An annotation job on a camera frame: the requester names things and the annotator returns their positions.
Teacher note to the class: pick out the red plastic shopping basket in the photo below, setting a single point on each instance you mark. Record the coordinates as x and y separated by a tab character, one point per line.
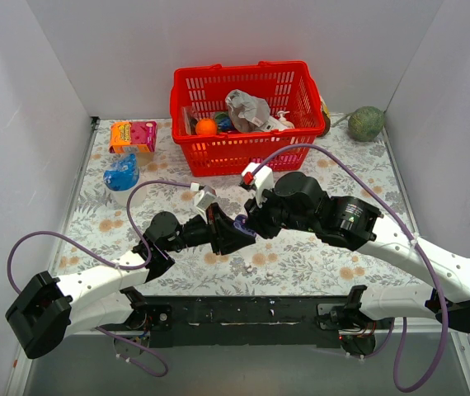
224	118

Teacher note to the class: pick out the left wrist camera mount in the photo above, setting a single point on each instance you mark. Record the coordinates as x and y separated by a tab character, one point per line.
203	198

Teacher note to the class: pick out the blue earbud charging case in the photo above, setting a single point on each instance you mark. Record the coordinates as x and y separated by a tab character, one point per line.
240	224

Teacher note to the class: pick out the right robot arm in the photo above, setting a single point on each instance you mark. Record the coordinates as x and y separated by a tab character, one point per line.
297	202

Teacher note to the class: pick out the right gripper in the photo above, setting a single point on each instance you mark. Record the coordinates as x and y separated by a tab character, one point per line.
265	212

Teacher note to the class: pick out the green melon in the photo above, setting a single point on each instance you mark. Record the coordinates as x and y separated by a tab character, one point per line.
366	123

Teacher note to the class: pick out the grey crumpled bag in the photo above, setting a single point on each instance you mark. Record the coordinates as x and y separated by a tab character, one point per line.
247	113

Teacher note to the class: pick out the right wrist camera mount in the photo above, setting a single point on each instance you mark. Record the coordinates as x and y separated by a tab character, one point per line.
258	178

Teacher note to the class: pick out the white pump bottle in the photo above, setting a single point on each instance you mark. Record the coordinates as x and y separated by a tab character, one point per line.
283	120

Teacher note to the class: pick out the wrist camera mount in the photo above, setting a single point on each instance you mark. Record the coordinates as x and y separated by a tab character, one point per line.
203	198
258	178

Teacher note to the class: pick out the orange fruit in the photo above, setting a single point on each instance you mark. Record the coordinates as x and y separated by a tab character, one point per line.
206	127

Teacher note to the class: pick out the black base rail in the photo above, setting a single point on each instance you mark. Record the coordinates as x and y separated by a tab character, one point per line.
203	321

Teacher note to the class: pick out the orange pink snack box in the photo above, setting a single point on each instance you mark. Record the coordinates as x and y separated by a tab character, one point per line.
128	137

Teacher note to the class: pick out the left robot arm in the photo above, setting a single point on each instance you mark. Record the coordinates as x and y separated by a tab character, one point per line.
49	309

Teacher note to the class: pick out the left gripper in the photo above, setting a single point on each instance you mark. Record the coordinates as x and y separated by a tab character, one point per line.
215	229

